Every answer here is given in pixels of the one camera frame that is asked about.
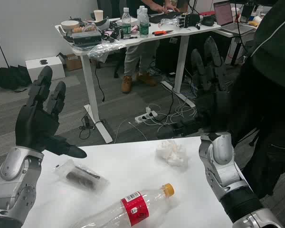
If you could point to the clear water bottle green label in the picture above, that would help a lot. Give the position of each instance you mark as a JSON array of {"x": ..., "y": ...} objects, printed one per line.
[
  {"x": 126, "y": 25},
  {"x": 144, "y": 25},
  {"x": 140, "y": 12}
]

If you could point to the silver laptop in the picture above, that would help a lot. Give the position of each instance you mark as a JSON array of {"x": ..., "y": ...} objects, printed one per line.
[{"x": 225, "y": 16}]

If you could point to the white paper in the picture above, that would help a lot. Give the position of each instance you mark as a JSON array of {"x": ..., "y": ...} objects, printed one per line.
[{"x": 172, "y": 153}]

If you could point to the crumpled clear plastic sheet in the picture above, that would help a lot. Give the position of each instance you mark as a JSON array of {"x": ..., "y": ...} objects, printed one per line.
[{"x": 104, "y": 51}]

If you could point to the person grey trousers brown boots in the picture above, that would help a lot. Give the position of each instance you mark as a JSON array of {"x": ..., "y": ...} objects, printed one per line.
[{"x": 135, "y": 57}]

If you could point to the clear bag with dark item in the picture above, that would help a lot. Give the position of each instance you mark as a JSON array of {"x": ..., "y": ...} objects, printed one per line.
[{"x": 83, "y": 177}]

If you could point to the brown cardboard box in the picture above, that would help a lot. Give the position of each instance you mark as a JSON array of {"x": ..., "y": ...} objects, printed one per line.
[{"x": 72, "y": 63}]

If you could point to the white paper cup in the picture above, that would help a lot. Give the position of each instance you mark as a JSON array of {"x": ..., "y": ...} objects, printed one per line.
[{"x": 98, "y": 15}]

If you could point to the black robotic hand on desk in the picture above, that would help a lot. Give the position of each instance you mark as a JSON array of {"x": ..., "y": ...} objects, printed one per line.
[{"x": 192, "y": 20}]

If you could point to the clear plastic bottle red label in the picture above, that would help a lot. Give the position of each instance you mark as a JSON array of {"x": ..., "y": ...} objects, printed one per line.
[{"x": 133, "y": 209}]

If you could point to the black bag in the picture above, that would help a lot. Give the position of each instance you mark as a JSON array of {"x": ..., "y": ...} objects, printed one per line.
[{"x": 10, "y": 77}]

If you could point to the white standing desk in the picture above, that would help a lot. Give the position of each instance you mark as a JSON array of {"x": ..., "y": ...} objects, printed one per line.
[{"x": 154, "y": 38}]

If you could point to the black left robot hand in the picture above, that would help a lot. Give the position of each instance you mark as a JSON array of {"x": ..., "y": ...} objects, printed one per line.
[{"x": 35, "y": 126}]

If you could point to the white box black logo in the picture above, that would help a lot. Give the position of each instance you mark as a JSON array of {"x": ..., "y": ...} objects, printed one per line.
[{"x": 47, "y": 70}]

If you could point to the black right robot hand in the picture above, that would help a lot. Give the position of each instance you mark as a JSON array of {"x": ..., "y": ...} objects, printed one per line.
[{"x": 213, "y": 111}]

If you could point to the grey electronic device box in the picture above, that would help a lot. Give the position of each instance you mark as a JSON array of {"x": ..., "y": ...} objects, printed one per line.
[{"x": 86, "y": 38}]

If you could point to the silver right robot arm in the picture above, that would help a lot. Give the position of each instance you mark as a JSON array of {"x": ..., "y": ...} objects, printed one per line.
[{"x": 225, "y": 166}]

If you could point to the white power strip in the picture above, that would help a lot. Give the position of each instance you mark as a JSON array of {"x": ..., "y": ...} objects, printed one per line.
[{"x": 143, "y": 117}]

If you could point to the white bowl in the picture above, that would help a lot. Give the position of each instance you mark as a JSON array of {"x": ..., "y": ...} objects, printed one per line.
[{"x": 70, "y": 25}]

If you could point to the person in dark clothes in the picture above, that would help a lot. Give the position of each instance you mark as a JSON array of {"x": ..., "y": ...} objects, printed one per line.
[{"x": 270, "y": 95}]

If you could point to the black keyboard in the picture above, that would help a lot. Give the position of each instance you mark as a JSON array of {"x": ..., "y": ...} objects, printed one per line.
[{"x": 164, "y": 17}]

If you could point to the white side desk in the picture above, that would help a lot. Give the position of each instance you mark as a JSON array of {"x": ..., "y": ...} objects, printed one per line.
[{"x": 235, "y": 32}]

